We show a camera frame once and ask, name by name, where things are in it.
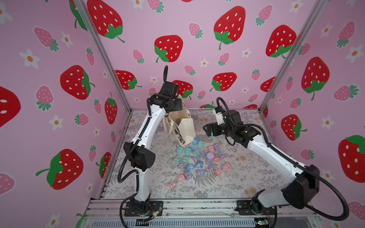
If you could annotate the pink hourglass front left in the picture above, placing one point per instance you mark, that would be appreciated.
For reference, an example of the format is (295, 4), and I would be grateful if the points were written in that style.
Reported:
(173, 185)

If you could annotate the pink hourglass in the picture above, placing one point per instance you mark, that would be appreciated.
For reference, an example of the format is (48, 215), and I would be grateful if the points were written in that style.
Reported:
(224, 168)
(173, 185)

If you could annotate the blue hourglass centre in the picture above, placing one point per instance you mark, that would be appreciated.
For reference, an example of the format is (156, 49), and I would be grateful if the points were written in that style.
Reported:
(190, 167)

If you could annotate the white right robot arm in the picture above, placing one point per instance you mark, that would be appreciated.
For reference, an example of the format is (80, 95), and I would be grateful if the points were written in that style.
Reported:
(302, 185)

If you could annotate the lilac hourglass centre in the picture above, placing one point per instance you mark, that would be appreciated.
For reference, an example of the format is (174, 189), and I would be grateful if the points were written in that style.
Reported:
(200, 172)

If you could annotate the silver corner frame post left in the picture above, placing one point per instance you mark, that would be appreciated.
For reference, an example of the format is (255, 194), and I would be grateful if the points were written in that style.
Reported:
(81, 5)

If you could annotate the purple hourglass front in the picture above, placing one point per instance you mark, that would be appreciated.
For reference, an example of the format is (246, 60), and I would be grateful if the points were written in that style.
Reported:
(188, 175)

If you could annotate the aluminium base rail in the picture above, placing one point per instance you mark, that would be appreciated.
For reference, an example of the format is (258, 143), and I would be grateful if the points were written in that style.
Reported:
(198, 213)

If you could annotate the teal hourglass far right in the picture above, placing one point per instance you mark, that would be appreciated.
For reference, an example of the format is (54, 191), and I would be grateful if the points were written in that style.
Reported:
(218, 139)

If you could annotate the pink hourglass right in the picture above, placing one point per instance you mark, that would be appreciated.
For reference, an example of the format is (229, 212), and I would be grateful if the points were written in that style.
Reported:
(224, 168)

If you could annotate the teal hourglass near bag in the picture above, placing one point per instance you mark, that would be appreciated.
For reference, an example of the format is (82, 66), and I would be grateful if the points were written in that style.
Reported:
(180, 150)

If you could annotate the silver corner frame post right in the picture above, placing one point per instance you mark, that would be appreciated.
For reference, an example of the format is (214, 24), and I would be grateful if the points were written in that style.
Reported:
(301, 37)

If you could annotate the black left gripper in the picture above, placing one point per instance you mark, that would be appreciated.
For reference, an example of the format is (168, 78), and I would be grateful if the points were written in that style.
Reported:
(178, 105)

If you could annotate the blue hourglass near bag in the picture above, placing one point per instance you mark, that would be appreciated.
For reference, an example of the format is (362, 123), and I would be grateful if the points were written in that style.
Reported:
(196, 140)

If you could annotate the cream canvas tote bag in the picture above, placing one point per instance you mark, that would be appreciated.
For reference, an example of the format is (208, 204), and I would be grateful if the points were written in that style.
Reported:
(180, 124)

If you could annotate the silver corner frame post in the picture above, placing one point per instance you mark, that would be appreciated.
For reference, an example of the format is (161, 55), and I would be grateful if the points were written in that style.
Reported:
(81, 5)
(301, 37)

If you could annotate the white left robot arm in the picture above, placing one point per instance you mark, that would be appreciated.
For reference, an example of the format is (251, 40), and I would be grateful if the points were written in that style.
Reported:
(138, 150)

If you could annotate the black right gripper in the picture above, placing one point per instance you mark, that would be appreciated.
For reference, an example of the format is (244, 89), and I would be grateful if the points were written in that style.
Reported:
(215, 127)

